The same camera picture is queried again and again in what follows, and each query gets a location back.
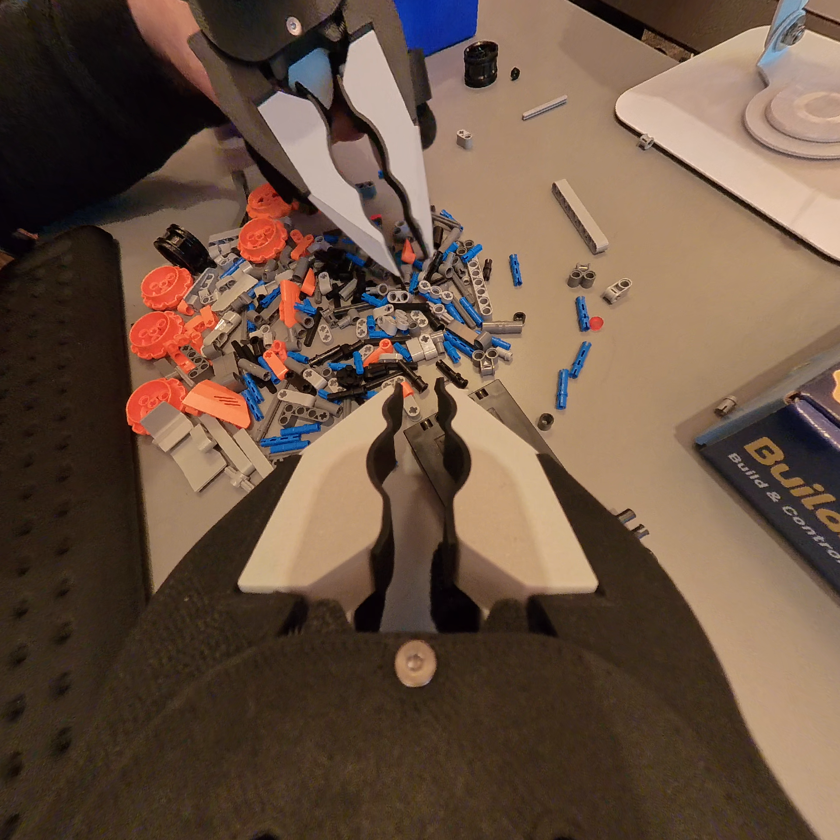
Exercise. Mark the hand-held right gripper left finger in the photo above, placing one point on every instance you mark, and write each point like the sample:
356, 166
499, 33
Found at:
321, 518

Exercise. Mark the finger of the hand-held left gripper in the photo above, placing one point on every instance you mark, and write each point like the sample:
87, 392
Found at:
308, 157
387, 111

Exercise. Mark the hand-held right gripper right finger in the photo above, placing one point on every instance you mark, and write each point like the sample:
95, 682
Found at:
518, 525

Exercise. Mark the black perforated motor block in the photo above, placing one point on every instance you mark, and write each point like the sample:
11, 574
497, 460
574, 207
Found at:
426, 453

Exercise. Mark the pile of small building parts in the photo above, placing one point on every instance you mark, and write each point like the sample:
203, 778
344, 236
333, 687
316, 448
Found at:
367, 328

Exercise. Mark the person's left forearm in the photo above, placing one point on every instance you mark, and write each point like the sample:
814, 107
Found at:
65, 98

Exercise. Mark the person's left hand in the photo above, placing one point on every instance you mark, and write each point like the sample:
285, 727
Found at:
174, 39

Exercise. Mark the small grey two-hole connector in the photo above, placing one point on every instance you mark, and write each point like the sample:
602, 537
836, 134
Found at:
464, 138

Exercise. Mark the blue plastic bin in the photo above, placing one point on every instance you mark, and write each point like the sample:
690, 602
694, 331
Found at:
443, 23

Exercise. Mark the small black wheel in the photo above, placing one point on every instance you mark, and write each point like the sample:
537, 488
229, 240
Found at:
481, 64

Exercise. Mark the black bush piece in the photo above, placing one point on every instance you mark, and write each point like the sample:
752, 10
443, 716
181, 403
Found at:
546, 421

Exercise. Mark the blue pin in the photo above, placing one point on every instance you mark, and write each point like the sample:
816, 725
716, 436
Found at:
579, 359
562, 388
516, 270
582, 313

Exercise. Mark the black wheel rim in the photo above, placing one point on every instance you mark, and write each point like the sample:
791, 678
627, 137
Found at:
180, 246

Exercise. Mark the long grey beam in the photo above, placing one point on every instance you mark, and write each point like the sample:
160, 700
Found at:
581, 216

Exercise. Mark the cluster of orange wheels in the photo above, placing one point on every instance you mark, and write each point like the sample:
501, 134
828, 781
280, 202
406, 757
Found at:
157, 334

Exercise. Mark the small grey bush piece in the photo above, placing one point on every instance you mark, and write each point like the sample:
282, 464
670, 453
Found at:
725, 405

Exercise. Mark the grey double connector piece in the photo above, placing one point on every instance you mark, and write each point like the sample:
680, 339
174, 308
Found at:
581, 275

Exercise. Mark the light grey connector piece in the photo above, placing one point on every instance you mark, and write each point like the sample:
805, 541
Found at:
617, 291

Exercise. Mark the blue robot kit box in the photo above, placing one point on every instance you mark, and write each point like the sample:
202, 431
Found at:
781, 472

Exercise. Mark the black dimpled pad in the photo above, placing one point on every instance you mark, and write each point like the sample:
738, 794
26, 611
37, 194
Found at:
59, 459

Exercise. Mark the white book stand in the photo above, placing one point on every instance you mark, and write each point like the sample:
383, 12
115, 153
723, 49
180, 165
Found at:
722, 151

